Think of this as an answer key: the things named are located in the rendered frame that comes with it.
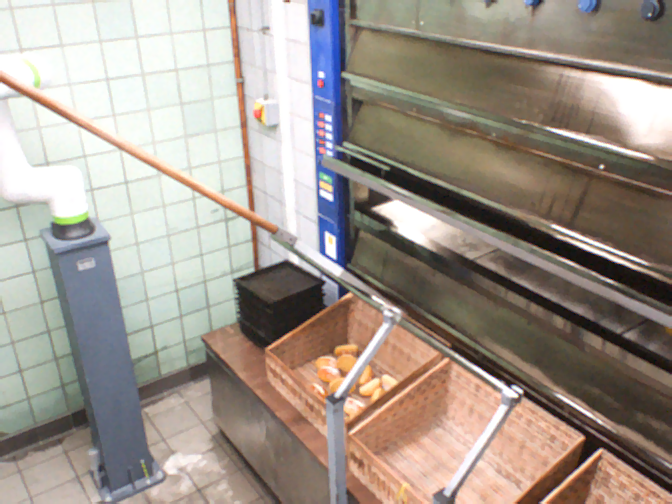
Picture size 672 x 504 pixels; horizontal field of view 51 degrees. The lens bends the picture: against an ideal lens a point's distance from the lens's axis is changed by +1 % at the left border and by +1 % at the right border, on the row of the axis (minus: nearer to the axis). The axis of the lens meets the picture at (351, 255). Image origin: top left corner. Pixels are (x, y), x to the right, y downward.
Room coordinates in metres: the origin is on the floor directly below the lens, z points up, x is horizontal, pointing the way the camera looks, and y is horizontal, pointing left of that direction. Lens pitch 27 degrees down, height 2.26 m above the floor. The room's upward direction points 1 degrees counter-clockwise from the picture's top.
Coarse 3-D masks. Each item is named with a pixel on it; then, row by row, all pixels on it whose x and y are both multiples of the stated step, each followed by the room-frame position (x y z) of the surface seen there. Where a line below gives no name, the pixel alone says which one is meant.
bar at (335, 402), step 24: (312, 264) 2.13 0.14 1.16; (384, 312) 1.79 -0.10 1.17; (384, 336) 1.76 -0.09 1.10; (432, 336) 1.65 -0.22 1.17; (360, 360) 1.73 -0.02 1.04; (456, 360) 1.55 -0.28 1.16; (504, 384) 1.42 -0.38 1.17; (336, 408) 1.65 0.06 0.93; (504, 408) 1.38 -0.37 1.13; (336, 432) 1.65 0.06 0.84; (336, 456) 1.64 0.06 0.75; (480, 456) 1.33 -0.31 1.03; (336, 480) 1.64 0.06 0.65; (456, 480) 1.29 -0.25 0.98
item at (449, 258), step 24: (360, 216) 2.54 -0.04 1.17; (384, 216) 2.50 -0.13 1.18; (408, 240) 2.29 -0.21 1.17; (432, 240) 2.27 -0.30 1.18; (456, 264) 2.09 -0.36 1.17; (480, 264) 2.07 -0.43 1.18; (504, 288) 1.91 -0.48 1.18; (528, 288) 1.90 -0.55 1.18; (552, 312) 1.76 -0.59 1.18; (576, 336) 1.68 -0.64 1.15; (600, 336) 1.62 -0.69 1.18; (624, 336) 1.62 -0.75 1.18; (624, 360) 1.55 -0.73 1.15; (648, 360) 1.51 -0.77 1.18
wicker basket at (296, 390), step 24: (336, 312) 2.45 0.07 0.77; (360, 312) 2.48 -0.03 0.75; (288, 336) 2.31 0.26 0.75; (312, 336) 2.38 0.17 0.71; (336, 336) 2.45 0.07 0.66; (360, 336) 2.44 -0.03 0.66; (408, 336) 2.24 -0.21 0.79; (288, 360) 2.31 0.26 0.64; (312, 360) 2.37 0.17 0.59; (384, 360) 2.30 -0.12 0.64; (408, 360) 2.20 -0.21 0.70; (432, 360) 2.03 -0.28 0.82; (288, 384) 2.12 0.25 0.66; (360, 384) 2.21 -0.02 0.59; (408, 384) 1.97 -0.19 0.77; (312, 408) 2.07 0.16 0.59
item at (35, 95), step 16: (0, 80) 1.62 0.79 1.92; (16, 80) 1.64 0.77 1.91; (32, 96) 1.65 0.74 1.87; (48, 96) 1.68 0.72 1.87; (64, 112) 1.69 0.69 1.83; (96, 128) 1.73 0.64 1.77; (112, 144) 1.75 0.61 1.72; (128, 144) 1.77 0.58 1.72; (144, 160) 1.79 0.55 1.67; (160, 160) 1.82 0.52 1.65; (176, 176) 1.84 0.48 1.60; (208, 192) 1.89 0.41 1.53; (240, 208) 1.94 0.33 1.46; (256, 224) 1.98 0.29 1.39; (272, 224) 2.01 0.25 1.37
